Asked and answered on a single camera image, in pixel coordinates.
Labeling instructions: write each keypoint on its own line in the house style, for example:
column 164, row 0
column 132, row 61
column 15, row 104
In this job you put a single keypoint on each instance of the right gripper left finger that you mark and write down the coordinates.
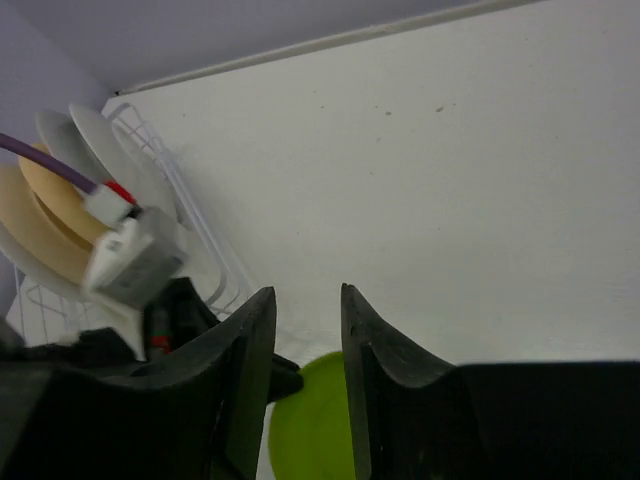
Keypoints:
column 196, row 413

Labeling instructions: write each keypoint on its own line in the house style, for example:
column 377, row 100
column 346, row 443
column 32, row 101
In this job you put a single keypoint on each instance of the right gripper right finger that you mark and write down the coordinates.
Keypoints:
column 414, row 415

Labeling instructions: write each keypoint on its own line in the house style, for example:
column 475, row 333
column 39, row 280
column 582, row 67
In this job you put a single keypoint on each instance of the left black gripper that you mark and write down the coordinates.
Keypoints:
column 175, row 318

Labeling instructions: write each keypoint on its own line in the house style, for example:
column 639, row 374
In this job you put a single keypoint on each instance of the lime green plate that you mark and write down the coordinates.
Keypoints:
column 309, row 433

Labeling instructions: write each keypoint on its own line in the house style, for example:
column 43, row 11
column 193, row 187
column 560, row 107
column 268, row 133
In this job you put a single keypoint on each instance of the yellow plate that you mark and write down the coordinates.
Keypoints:
column 62, row 205

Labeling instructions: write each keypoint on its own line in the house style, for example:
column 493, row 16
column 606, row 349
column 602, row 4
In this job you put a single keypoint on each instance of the green rim lettered plate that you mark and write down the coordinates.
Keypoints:
column 124, row 159

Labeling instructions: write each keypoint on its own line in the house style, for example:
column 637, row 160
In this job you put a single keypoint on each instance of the beige patterned plate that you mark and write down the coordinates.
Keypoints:
column 29, row 226

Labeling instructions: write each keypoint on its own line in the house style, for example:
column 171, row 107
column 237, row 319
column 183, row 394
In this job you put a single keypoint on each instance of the red teal flower plate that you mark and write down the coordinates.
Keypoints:
column 64, row 142

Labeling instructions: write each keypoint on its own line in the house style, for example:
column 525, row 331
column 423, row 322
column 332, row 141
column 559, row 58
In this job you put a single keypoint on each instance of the green red striped plate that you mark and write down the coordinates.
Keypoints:
column 33, row 268

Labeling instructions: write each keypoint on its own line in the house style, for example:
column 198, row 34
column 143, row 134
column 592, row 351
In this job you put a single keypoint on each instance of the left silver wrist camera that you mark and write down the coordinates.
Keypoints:
column 131, row 265

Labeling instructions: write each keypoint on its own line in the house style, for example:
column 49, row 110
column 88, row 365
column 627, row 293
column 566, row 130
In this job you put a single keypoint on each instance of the clear wire dish rack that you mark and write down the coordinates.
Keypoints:
column 42, row 316

